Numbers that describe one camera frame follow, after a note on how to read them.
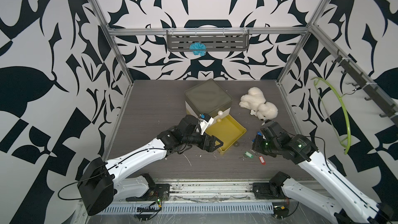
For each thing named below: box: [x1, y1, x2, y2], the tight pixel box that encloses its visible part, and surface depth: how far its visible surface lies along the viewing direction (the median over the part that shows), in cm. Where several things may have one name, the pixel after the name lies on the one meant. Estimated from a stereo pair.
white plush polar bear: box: [238, 86, 279, 121], surface depth 99 cm
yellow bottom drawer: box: [204, 114, 247, 155], surface depth 91 cm
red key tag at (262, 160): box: [259, 155, 266, 166], surface depth 86 cm
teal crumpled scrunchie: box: [189, 42, 207, 57], surface depth 93 cm
